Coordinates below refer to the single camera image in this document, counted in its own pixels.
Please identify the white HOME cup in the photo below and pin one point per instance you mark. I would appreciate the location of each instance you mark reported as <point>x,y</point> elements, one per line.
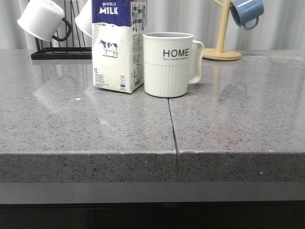
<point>172,61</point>

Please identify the blue white milk carton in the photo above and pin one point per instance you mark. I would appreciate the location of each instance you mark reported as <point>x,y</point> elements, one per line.
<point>117,46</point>

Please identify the wooden mug tree stand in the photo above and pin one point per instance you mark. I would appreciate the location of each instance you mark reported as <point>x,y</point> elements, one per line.
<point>219,53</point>

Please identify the white enamel mug right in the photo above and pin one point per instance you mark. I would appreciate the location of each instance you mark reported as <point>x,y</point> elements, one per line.
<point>84,19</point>

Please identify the white enamel mug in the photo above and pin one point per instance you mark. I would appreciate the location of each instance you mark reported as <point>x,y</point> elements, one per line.
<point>84,19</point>
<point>42,18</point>

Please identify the blue enamel mug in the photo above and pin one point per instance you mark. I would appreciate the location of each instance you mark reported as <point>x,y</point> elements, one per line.
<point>246,13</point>

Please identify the white enamel mug left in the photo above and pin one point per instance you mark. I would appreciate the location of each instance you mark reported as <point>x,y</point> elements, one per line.
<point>42,18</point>

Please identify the black wire mug rack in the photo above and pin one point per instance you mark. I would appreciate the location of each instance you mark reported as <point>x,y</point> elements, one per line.
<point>78,44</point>

